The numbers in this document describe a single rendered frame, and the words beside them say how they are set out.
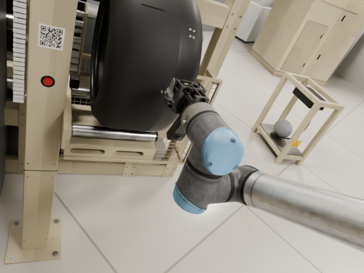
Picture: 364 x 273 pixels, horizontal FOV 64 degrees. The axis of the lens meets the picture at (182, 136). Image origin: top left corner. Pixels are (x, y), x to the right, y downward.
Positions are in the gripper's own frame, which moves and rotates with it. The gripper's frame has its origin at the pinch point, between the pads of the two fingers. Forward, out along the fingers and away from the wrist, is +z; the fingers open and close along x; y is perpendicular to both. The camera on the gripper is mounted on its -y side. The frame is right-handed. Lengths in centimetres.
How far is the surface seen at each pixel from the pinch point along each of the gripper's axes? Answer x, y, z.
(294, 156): -209, -97, 118
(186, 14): -3.5, 20.5, 13.9
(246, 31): -361, -33, 530
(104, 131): 13.2, -29.0, 21.2
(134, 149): 0.5, -34.8, 19.1
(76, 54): 24, -15, 67
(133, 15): 13.3, 16.7, 11.2
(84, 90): 19, -25, 49
